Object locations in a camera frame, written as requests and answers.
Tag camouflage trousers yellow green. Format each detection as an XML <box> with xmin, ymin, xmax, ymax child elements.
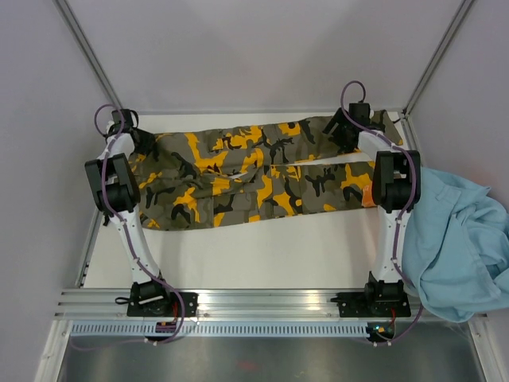
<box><xmin>125</xmin><ymin>109</ymin><xmax>403</xmax><ymax>232</ymax></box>

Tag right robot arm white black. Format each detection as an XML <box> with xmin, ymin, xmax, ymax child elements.
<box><xmin>325</xmin><ymin>102</ymin><xmax>421</xmax><ymax>318</ymax></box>

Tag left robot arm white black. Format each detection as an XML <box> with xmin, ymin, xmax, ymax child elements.
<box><xmin>84</xmin><ymin>104</ymin><xmax>179</xmax><ymax>317</ymax></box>

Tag orange garment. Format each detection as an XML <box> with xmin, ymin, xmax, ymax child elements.
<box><xmin>362</xmin><ymin>184</ymin><xmax>375</xmax><ymax>208</ymax></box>

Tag light blue garment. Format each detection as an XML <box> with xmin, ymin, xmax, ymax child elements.
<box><xmin>402</xmin><ymin>168</ymin><xmax>508</xmax><ymax>323</ymax></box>

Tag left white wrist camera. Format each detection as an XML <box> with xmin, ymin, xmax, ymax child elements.
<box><xmin>105</xmin><ymin>121</ymin><xmax>115</xmax><ymax>134</ymax></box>

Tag right aluminium frame post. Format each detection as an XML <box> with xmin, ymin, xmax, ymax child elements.
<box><xmin>401</xmin><ymin>0</ymin><xmax>476</xmax><ymax>119</ymax></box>

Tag aluminium frame post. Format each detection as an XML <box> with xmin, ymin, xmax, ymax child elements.
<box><xmin>401</xmin><ymin>0</ymin><xmax>476</xmax><ymax>119</ymax></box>
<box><xmin>52</xmin><ymin>0</ymin><xmax>123</xmax><ymax>107</ymax></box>

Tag left aluminium frame post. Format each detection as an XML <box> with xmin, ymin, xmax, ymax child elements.
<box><xmin>52</xmin><ymin>0</ymin><xmax>123</xmax><ymax>107</ymax></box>

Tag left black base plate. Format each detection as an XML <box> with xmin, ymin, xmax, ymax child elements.
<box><xmin>126</xmin><ymin>291</ymin><xmax>199</xmax><ymax>318</ymax></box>

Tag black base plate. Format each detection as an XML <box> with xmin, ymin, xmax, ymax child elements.
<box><xmin>330</xmin><ymin>292</ymin><xmax>411</xmax><ymax>318</ymax></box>
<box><xmin>126</xmin><ymin>291</ymin><xmax>199</xmax><ymax>318</ymax></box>

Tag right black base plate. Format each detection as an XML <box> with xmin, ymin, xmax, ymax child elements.
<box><xmin>330</xmin><ymin>292</ymin><xmax>411</xmax><ymax>318</ymax></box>

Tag aluminium mounting rail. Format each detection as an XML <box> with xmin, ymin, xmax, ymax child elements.
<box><xmin>55</xmin><ymin>289</ymin><xmax>488</xmax><ymax>322</ymax></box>

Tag white slotted cable duct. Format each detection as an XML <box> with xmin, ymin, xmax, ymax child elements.
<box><xmin>71</xmin><ymin>321</ymin><xmax>369</xmax><ymax>338</ymax></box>

